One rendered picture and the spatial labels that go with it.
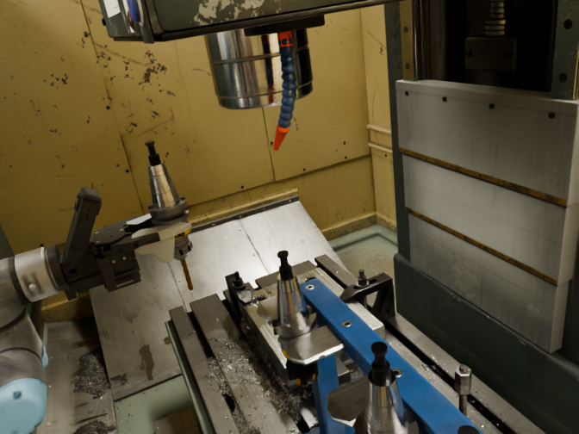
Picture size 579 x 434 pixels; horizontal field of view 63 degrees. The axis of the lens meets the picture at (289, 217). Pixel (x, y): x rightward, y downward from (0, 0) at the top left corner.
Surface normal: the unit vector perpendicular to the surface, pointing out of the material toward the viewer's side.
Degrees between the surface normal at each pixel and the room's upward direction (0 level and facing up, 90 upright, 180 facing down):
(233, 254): 24
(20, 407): 90
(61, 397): 17
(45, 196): 90
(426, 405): 0
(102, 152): 90
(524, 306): 90
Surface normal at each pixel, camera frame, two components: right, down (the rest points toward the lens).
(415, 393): -0.15, -0.90
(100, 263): 0.41, 0.32
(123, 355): 0.04, -0.69
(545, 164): -0.91, 0.28
